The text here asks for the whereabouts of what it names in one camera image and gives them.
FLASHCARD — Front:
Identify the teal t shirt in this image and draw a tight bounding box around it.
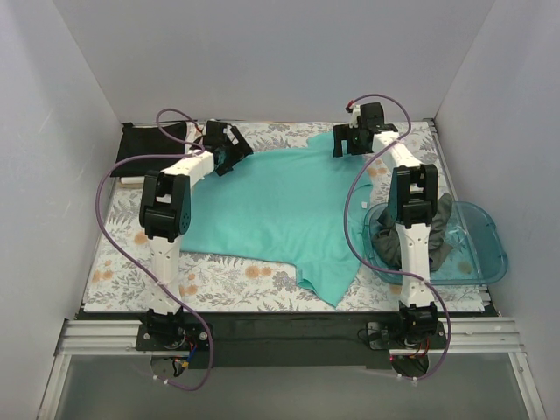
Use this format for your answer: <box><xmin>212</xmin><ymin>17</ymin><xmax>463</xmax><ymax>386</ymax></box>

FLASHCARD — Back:
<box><xmin>181</xmin><ymin>133</ymin><xmax>373</xmax><ymax>306</ymax></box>

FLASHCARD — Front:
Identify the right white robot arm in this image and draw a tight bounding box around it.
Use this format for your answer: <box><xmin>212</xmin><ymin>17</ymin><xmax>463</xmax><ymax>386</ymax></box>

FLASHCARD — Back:
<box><xmin>332</xmin><ymin>101</ymin><xmax>438</xmax><ymax>348</ymax></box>

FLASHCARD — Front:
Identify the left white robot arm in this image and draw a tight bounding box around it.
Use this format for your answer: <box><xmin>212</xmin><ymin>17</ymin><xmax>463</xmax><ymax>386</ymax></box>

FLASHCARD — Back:
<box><xmin>139</xmin><ymin>121</ymin><xmax>253</xmax><ymax>350</ymax></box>

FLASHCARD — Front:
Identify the folded white t shirt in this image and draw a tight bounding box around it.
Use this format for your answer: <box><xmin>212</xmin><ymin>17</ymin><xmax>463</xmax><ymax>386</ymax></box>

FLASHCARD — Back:
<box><xmin>120</xmin><ymin>122</ymin><xmax>199</xmax><ymax>185</ymax></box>

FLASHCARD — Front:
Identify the folded black t shirt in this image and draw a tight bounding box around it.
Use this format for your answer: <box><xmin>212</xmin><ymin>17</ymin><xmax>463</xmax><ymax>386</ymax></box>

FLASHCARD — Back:
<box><xmin>108</xmin><ymin>121</ymin><xmax>193</xmax><ymax>179</ymax></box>

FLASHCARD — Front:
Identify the dark grey t shirt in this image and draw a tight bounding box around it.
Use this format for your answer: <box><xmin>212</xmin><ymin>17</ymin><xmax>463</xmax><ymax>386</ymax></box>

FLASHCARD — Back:
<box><xmin>369</xmin><ymin>193</ymin><xmax>454</xmax><ymax>272</ymax></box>

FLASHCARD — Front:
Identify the folded beige t shirt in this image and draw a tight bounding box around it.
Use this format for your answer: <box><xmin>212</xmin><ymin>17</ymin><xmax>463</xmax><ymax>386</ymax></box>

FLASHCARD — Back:
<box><xmin>118</xmin><ymin>181</ymin><xmax>144</xmax><ymax>189</ymax></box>

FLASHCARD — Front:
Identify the blue transparent plastic basket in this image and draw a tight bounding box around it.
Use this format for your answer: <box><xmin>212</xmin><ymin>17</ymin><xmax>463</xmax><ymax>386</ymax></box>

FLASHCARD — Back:
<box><xmin>363</xmin><ymin>200</ymin><xmax>508</xmax><ymax>286</ymax></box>

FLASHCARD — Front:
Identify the floral table cloth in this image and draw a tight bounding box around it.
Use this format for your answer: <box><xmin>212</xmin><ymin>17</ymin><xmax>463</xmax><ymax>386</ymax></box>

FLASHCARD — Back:
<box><xmin>81</xmin><ymin>120</ymin><xmax>487</xmax><ymax>313</ymax></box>

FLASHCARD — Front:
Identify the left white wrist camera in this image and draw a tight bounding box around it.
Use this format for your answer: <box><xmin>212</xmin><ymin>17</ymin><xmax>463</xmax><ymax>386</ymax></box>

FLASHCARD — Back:
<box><xmin>194</xmin><ymin>130</ymin><xmax>214</xmax><ymax>153</ymax></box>

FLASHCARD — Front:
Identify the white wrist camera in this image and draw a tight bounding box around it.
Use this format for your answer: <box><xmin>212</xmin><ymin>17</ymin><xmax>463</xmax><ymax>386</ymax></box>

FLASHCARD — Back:
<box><xmin>194</xmin><ymin>130</ymin><xmax>214</xmax><ymax>153</ymax></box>
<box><xmin>345</xmin><ymin>101</ymin><xmax>363</xmax><ymax>129</ymax></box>

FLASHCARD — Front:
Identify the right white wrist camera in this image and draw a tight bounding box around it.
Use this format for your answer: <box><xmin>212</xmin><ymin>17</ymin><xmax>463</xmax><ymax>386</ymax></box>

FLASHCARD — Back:
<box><xmin>345</xmin><ymin>101</ymin><xmax>363</xmax><ymax>129</ymax></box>

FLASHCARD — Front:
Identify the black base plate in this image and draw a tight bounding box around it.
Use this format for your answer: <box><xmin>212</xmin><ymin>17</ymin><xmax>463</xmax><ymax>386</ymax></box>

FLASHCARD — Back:
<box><xmin>136</xmin><ymin>312</ymin><xmax>446</xmax><ymax>369</ymax></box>

